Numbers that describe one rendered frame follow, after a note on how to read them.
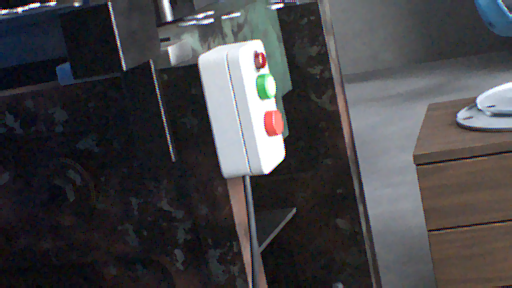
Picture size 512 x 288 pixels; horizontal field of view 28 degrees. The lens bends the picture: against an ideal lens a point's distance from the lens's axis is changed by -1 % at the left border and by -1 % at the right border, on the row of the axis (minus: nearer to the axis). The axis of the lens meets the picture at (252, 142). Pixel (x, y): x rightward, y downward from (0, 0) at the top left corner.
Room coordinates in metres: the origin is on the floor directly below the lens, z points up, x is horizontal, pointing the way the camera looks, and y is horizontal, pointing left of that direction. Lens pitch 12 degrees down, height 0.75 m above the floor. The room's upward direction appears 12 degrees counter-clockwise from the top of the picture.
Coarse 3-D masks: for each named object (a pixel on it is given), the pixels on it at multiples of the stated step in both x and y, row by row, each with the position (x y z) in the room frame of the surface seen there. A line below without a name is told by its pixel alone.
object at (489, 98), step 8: (496, 88) 1.90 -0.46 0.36; (504, 88) 1.90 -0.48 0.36; (480, 96) 1.85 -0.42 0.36; (488, 96) 1.86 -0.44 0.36; (496, 96) 1.84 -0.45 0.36; (504, 96) 1.83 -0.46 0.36; (480, 104) 1.80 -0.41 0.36; (488, 104) 1.79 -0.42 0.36; (496, 104) 1.78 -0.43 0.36; (504, 104) 1.76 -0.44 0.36; (496, 112) 1.72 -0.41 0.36; (504, 112) 1.70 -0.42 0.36
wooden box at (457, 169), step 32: (448, 128) 1.72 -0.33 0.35; (416, 160) 1.59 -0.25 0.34; (448, 160) 1.59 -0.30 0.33; (480, 160) 1.57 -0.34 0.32; (448, 192) 1.58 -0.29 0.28; (480, 192) 1.57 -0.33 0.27; (448, 224) 1.58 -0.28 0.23; (480, 224) 1.58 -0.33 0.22; (448, 256) 1.59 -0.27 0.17; (480, 256) 1.57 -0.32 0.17
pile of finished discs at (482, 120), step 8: (464, 112) 1.80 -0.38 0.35; (472, 112) 1.79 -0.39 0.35; (480, 112) 1.78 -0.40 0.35; (488, 112) 1.76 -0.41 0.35; (464, 120) 1.74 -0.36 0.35; (472, 120) 1.73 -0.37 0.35; (480, 120) 1.72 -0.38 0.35; (488, 120) 1.70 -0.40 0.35; (496, 120) 1.69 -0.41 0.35; (504, 120) 1.68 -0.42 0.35; (472, 128) 1.66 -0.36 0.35; (480, 128) 1.64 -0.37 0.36; (488, 128) 1.63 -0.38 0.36; (496, 128) 1.62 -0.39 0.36; (504, 128) 1.61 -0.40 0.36
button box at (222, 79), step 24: (216, 48) 1.12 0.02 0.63; (240, 48) 1.07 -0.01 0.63; (216, 72) 1.07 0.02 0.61; (240, 72) 1.06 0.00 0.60; (264, 72) 1.12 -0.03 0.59; (216, 96) 1.07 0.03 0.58; (240, 96) 1.07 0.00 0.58; (216, 120) 1.08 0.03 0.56; (240, 120) 1.07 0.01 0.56; (216, 144) 1.08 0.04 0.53; (240, 144) 1.07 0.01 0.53; (264, 144) 1.08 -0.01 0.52; (240, 168) 1.07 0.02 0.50; (264, 168) 1.06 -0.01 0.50
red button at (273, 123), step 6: (264, 114) 1.09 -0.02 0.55; (270, 114) 1.09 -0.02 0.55; (276, 114) 1.09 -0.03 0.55; (264, 120) 1.08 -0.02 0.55; (270, 120) 1.08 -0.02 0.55; (276, 120) 1.09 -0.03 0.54; (282, 120) 1.10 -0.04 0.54; (264, 126) 1.08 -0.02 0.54; (270, 126) 1.08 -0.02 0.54; (276, 126) 1.08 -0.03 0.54; (282, 126) 1.10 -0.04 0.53; (270, 132) 1.08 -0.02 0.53; (276, 132) 1.08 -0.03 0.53
